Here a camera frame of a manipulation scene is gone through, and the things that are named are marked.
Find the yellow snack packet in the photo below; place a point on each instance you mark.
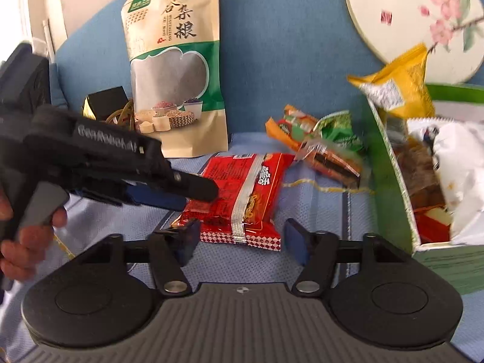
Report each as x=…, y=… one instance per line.
x=408, y=79

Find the orange-red snack packet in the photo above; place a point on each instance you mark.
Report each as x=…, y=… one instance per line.
x=431, y=228

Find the green snack packet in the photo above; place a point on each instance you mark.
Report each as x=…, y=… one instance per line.
x=336, y=128

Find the white snack packet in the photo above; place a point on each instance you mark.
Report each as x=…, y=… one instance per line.
x=465, y=166

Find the clear orange-edged snack packet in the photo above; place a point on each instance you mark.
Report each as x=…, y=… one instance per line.
x=329, y=162

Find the gold ribbon coil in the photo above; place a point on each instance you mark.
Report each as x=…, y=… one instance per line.
x=123, y=115

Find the person's left hand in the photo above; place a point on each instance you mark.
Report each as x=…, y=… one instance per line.
x=30, y=249

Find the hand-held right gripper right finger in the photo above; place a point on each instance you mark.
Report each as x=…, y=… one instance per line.
x=297, y=242

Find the round floral fan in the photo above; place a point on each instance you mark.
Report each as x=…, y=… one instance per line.
x=397, y=19

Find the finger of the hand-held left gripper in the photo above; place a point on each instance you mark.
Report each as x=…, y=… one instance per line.
x=151, y=196
x=196, y=187

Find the beige and green grain bag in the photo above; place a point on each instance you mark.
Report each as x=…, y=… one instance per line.
x=170, y=26

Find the black and gold box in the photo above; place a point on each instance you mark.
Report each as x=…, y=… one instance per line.
x=107, y=102

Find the brown snack packet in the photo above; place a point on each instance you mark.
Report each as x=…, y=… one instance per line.
x=416, y=170

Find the blue fabric armchair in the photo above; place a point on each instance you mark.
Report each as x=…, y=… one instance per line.
x=283, y=45

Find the red noodle packet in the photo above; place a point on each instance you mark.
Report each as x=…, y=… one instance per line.
x=227, y=181

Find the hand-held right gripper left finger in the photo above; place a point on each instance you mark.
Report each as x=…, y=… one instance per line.
x=189, y=242

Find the green cardboard box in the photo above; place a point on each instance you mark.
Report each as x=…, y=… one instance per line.
x=385, y=181

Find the orange snack packet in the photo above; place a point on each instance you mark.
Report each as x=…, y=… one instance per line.
x=287, y=126

